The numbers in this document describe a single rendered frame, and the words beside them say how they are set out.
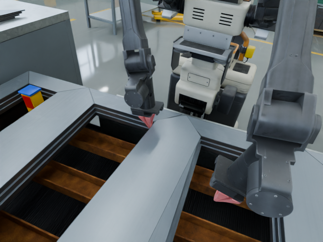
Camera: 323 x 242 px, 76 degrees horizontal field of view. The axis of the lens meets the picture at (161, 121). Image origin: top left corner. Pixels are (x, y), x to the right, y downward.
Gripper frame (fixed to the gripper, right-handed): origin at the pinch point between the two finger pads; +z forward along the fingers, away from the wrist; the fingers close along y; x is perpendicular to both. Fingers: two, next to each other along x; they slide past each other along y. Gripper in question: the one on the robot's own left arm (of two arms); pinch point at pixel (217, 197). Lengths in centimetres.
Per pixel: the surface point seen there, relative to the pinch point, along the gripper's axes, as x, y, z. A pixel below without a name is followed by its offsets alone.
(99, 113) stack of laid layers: 27, -45, 24
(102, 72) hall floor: 187, -133, 130
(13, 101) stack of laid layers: 18, -80, 33
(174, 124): 29.6, -15.7, 12.9
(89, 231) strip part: -14.4, -22.0, 15.1
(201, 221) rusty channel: 5.6, 6.0, 22.9
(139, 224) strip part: -8.6, -12.3, 12.6
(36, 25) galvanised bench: 51, -97, 16
